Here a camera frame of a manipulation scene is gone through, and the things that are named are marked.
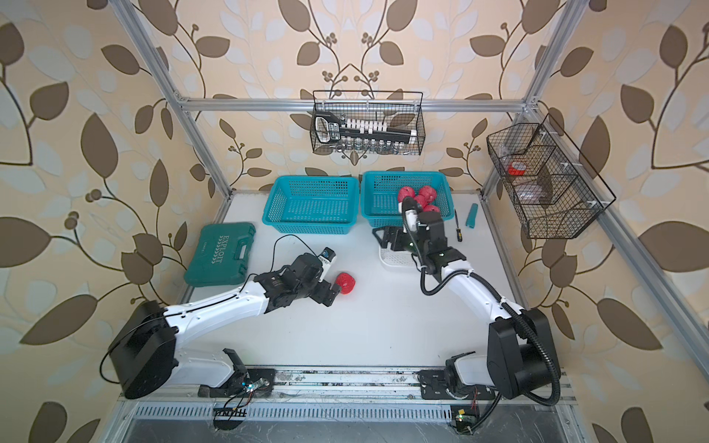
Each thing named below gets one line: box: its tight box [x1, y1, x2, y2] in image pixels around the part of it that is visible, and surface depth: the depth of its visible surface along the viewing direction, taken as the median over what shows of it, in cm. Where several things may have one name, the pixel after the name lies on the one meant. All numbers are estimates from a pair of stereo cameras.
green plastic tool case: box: [184, 222, 257, 288], surface depth 99 cm
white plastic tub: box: [378, 242, 422, 269], surface depth 92 cm
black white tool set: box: [312, 111, 418, 144], surface depth 84 cm
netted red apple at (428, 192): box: [419, 185, 437, 204], surface depth 117 cm
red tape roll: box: [507, 160, 527, 177], surface depth 83 cm
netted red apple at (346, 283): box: [336, 272, 356, 296], surface depth 91 cm
